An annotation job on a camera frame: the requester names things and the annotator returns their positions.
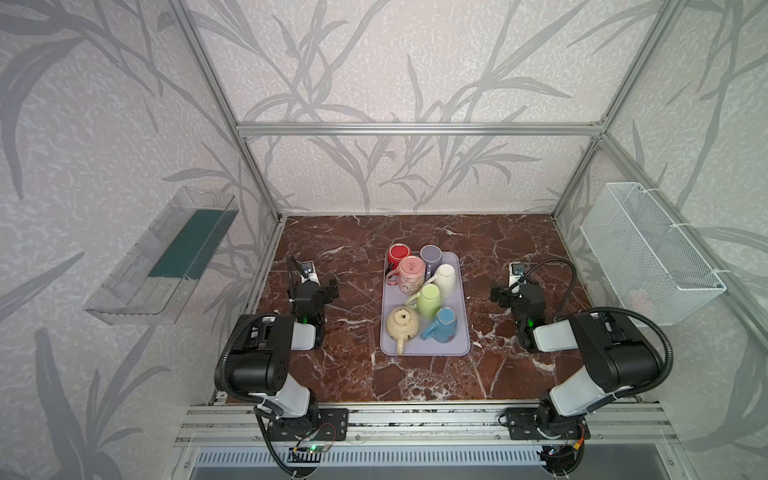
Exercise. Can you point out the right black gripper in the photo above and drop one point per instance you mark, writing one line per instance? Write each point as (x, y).
(510, 295)

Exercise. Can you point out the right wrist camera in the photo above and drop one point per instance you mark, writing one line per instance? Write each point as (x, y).
(516, 271)

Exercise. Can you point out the cream teapot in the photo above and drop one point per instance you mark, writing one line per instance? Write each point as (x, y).
(402, 325)

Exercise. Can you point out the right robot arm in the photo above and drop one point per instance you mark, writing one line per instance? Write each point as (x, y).
(623, 353)

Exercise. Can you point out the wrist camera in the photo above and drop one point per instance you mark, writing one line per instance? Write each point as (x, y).
(308, 272)
(516, 271)

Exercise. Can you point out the lavender mug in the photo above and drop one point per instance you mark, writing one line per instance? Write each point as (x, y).
(432, 257)

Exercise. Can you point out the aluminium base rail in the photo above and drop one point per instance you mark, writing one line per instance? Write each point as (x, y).
(431, 423)

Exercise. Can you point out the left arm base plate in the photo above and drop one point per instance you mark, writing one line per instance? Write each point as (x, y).
(324, 424)

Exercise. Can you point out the aluminium cage frame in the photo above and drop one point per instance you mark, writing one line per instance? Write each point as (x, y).
(737, 298)

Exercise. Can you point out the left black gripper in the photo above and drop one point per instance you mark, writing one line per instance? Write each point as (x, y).
(316, 291)

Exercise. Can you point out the pink patterned mug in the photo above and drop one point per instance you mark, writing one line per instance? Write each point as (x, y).
(408, 276)

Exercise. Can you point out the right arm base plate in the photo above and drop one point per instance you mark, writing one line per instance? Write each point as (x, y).
(543, 424)

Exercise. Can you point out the blue mug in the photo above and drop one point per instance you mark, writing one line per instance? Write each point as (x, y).
(442, 328)

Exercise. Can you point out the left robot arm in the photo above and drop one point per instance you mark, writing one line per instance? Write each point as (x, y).
(254, 364)

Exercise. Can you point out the white mug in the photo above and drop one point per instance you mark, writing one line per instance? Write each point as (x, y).
(445, 279)

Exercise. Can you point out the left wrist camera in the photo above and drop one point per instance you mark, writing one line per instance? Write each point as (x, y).
(308, 272)

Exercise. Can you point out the light green mug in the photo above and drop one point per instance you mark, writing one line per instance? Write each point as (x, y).
(427, 301)

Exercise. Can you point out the red mug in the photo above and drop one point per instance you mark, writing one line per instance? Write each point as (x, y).
(395, 254)

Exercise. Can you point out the lavender plastic tray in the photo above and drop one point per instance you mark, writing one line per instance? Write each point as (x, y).
(460, 346)

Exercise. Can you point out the white wire mesh basket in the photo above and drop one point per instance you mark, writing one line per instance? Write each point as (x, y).
(652, 266)

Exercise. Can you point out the clear plastic wall bin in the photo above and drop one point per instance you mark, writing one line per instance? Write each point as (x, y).
(155, 280)

